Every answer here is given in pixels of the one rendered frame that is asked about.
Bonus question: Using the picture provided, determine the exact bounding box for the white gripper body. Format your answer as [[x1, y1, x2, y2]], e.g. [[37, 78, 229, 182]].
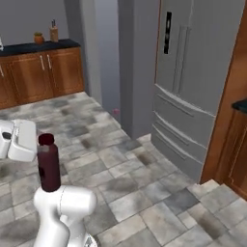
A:
[[7, 119, 39, 163]]

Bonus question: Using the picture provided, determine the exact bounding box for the dark red wine bottle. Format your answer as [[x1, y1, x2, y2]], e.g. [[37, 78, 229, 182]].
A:
[[36, 132, 63, 193]]

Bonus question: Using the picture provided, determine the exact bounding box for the brown wooden cupboard run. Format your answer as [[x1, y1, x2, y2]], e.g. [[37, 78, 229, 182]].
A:
[[0, 39, 86, 111]]

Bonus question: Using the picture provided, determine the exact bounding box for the orange plant pot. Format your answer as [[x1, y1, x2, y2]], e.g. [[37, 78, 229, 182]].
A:
[[33, 31, 45, 45]]

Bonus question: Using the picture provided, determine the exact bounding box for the wooden knife block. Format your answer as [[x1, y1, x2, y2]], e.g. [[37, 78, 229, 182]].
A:
[[48, 18, 60, 43]]

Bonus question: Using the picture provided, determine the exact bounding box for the grey fridge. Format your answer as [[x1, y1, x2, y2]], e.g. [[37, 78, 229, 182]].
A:
[[150, 0, 247, 183]]

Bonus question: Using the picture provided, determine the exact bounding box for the tall brown wooden cabinet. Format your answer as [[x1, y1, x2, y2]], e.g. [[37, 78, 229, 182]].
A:
[[199, 2, 247, 201]]

